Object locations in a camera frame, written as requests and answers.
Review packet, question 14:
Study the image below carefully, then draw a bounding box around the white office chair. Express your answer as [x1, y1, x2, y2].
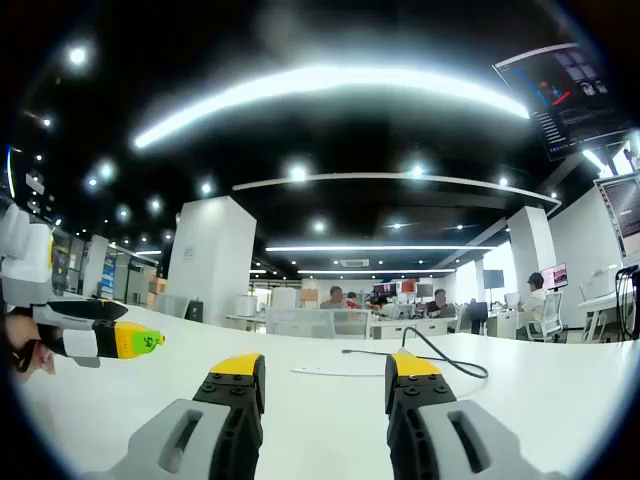
[523, 291, 565, 344]

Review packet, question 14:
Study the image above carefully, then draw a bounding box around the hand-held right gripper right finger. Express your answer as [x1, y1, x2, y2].
[383, 351, 571, 480]

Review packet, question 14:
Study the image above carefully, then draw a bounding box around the hanging dark monitor screen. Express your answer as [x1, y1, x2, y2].
[492, 42, 632, 162]

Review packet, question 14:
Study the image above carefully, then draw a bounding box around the hanging black cable bundle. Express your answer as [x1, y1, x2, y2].
[614, 264, 640, 342]

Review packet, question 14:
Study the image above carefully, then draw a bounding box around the black office chair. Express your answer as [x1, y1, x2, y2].
[466, 301, 490, 335]

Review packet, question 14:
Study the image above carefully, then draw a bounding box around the small monitor with reddish picture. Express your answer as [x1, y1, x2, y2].
[539, 262, 569, 292]

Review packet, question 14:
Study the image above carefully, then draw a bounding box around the long curved ceiling light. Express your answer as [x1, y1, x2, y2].
[133, 63, 531, 150]

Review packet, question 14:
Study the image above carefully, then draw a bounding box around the white side table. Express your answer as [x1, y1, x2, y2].
[578, 289, 640, 344]

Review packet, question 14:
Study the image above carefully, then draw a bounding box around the person's left hand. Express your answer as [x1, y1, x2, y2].
[0, 312, 57, 385]

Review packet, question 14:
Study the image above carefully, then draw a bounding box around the black USB data cable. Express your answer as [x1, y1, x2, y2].
[341, 326, 490, 381]

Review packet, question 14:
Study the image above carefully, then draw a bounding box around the white square pillar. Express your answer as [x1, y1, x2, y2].
[167, 195, 258, 329]

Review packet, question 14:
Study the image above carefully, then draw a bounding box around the frosted desk partition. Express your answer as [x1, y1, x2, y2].
[264, 306, 374, 341]

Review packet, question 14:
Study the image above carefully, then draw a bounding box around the white desk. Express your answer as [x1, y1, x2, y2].
[9, 302, 640, 480]

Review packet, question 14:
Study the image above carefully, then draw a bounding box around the monitor on stand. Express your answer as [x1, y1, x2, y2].
[593, 172, 640, 267]

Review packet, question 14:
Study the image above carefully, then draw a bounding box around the stack of cardboard boxes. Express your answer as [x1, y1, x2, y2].
[147, 277, 169, 309]

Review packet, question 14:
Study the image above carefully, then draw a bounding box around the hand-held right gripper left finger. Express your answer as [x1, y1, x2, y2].
[82, 352, 266, 480]

